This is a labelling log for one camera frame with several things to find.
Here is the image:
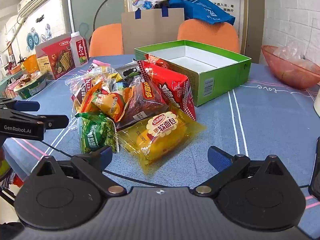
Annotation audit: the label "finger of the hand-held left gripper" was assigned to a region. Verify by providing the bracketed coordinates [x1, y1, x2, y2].
[0, 107, 69, 130]
[0, 99, 40, 112]

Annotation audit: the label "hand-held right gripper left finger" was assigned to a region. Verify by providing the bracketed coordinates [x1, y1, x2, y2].
[35, 146, 127, 197]

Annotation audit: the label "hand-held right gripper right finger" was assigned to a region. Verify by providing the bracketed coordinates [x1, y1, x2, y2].
[193, 145, 291, 196]

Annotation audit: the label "green pea snack packet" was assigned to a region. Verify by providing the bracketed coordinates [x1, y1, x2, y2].
[75, 112, 120, 155]

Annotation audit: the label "clear packet with red label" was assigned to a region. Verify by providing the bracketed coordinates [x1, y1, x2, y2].
[65, 76, 111, 111]

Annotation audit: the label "orange yellow snack packet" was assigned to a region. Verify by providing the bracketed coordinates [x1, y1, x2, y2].
[92, 91, 126, 122]

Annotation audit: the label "yellow bread packet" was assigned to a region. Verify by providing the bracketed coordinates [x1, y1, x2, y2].
[117, 107, 208, 175]

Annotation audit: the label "dark red date packet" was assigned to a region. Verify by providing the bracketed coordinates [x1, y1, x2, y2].
[116, 81, 170, 131]

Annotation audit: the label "pink-edged cracker packet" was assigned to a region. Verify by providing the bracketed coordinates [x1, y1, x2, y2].
[87, 59, 112, 81]

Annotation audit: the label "small yellow snack packet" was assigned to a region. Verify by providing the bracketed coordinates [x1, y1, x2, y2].
[108, 72, 123, 87]

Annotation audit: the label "green cardboard box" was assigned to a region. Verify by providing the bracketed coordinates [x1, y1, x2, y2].
[134, 40, 252, 107]

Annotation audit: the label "large red snack packet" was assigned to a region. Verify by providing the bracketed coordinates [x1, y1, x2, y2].
[138, 60, 197, 121]

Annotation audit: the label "instant noodle bowl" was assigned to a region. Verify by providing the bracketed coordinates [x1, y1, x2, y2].
[13, 71, 48, 100]

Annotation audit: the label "red cracker box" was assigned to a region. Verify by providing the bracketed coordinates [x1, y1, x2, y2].
[35, 32, 76, 80]

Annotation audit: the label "white drink bottle red label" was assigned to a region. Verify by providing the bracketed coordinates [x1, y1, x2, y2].
[70, 31, 90, 68]

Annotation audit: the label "orange chair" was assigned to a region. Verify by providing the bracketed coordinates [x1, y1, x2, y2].
[89, 23, 124, 57]
[177, 19, 241, 54]

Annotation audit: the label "black device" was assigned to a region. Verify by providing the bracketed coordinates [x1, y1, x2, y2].
[308, 137, 320, 202]

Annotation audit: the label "white air conditioner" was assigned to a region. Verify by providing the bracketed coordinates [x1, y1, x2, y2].
[17, 0, 51, 18]

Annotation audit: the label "pink plastic bowl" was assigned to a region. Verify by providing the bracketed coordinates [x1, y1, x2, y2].
[261, 45, 320, 90]

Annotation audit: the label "clear plastic wrap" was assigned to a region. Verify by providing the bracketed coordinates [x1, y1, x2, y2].
[273, 40, 313, 68]

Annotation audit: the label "blue plastic bag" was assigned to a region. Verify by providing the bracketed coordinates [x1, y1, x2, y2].
[169, 0, 236, 26]

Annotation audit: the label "black cable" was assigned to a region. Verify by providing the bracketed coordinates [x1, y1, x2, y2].
[40, 140, 200, 188]

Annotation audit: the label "blue flower wall stickers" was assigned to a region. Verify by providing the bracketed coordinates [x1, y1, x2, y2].
[26, 24, 54, 51]

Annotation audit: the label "brown paper bag blue handles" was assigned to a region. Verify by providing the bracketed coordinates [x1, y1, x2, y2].
[121, 6, 186, 55]

